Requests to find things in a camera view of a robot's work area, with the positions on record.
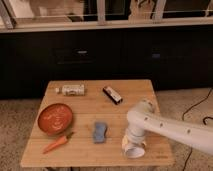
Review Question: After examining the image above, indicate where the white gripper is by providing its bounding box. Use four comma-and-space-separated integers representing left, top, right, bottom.
123, 128, 146, 146

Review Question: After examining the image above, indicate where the cream ceramic cup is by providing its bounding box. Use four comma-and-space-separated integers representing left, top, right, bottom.
122, 136, 146, 159

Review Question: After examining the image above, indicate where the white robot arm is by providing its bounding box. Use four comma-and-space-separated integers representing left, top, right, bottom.
126, 100, 213, 155

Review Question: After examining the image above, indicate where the orange ceramic bowl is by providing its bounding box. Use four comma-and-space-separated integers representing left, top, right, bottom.
37, 103, 73, 135

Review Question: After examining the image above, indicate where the blue sponge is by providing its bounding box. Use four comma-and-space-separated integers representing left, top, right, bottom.
93, 122, 107, 143

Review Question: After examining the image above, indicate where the wooden table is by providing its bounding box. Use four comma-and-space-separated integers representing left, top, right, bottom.
21, 80, 174, 167

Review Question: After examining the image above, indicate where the black white rectangular box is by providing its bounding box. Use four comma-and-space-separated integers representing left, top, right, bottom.
103, 86, 123, 105

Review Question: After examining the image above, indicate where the orange carrot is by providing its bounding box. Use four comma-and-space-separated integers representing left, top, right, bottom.
43, 132, 73, 154

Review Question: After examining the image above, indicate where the white plastic bottle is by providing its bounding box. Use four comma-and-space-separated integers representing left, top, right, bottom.
55, 84, 85, 96

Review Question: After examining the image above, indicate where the dark cabinet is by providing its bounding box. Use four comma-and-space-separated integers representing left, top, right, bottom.
0, 26, 213, 99

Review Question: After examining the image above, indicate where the black floor cable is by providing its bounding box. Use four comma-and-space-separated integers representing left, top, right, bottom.
181, 88, 213, 127

